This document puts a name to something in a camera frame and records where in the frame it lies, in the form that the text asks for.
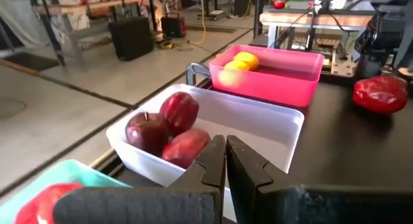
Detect black clamp handle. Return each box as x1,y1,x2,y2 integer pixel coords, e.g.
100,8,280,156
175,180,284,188
185,62,212,87

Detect clear white plastic bin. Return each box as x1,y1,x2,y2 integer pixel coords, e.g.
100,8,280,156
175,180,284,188
105,83,306,223

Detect black speaker box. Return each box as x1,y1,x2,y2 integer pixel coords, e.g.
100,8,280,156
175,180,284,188
108,16,155,62

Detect wooden top workbench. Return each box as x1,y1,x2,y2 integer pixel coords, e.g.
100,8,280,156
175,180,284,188
259,6,375,52

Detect red and black box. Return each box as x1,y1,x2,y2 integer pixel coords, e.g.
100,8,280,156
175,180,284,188
160,12,187,38

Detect black floor mat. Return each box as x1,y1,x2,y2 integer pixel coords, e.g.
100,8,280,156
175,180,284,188
2,52,61,72

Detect black upright panel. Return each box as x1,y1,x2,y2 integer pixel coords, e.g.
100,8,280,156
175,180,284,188
253,0,266,37

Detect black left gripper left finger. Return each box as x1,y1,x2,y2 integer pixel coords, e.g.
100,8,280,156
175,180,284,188
52,134,226,224

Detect black trash bin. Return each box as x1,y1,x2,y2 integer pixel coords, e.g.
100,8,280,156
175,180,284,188
232,0,253,17

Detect red apple with yellow spot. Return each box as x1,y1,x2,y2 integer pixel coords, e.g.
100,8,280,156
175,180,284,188
161,128,212,170

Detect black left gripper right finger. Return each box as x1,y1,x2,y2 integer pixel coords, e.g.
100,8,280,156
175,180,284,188
225,135,413,224

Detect red bell pepper green stem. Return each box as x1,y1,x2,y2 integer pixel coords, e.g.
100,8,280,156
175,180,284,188
14,182,85,224

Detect wooden top work table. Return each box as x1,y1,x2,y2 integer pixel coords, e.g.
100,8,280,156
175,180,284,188
30,0,152,68

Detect black metal stand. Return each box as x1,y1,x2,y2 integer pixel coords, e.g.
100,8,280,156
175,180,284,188
28,0,67,68

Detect yellow hanging cable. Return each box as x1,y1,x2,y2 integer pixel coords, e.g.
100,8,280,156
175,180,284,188
174,0,207,46

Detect teal plastic bin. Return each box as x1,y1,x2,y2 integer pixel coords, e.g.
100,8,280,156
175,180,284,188
0,159,132,224

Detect pale patterned curtain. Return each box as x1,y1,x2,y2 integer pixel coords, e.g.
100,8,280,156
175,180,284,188
0,0,90,49

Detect black floor cables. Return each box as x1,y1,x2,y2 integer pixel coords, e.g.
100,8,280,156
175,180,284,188
156,39,194,53

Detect glossy wrinkled red pepper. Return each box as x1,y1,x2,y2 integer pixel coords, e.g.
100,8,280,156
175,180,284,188
352,74,409,115

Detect metal bracket plate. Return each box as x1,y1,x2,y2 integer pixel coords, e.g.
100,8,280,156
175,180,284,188
330,52,355,78

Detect pink plastic bin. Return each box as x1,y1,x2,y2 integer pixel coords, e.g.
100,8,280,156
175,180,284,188
208,45,325,108

